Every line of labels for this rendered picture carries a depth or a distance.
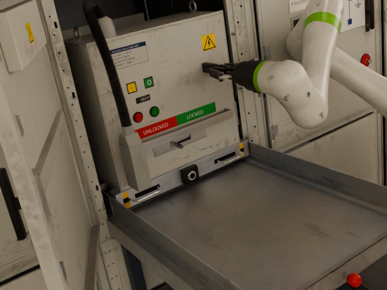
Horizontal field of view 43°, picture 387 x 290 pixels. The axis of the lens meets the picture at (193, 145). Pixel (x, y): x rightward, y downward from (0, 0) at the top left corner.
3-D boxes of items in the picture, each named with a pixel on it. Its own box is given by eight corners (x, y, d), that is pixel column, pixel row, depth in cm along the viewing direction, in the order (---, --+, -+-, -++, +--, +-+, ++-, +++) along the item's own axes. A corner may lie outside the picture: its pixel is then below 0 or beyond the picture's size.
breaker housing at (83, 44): (241, 145, 180) (223, 10, 163) (121, 195, 156) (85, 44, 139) (169, 119, 221) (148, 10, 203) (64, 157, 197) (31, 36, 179)
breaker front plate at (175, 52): (241, 146, 179) (224, 12, 162) (124, 196, 156) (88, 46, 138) (239, 145, 180) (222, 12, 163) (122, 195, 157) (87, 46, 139)
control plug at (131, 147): (152, 186, 149) (141, 133, 142) (138, 193, 146) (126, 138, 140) (140, 179, 155) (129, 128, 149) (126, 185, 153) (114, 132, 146)
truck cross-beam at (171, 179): (249, 155, 182) (247, 140, 180) (119, 212, 156) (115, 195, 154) (240, 152, 186) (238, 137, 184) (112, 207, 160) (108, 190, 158)
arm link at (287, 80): (303, 52, 126) (280, 86, 124) (325, 84, 134) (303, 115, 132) (266, 49, 138) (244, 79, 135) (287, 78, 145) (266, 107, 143)
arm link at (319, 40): (296, 27, 157) (329, 15, 150) (312, 52, 164) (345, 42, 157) (277, 115, 138) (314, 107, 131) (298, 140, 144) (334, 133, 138)
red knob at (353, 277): (363, 285, 116) (363, 273, 115) (355, 291, 115) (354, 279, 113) (348, 277, 120) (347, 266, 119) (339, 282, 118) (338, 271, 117)
